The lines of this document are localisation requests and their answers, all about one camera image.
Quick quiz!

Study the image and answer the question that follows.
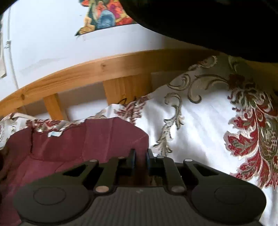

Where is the floral white bed cover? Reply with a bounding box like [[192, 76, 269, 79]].
[[1, 56, 277, 225]]

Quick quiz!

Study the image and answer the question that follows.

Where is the colourful landscape wall drawing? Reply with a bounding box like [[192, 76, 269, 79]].
[[76, 0, 136, 36]]

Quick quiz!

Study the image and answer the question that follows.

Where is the white wall pipe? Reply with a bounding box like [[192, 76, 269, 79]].
[[5, 8, 20, 90]]

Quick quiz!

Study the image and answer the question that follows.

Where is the wooden bed frame rail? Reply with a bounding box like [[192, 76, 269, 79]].
[[1, 49, 218, 120]]

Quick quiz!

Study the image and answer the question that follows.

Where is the maroon knit garment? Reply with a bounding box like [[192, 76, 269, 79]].
[[1, 117, 149, 225]]

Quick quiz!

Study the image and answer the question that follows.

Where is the black puffy jacket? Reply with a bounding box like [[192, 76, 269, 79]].
[[121, 1, 277, 63]]

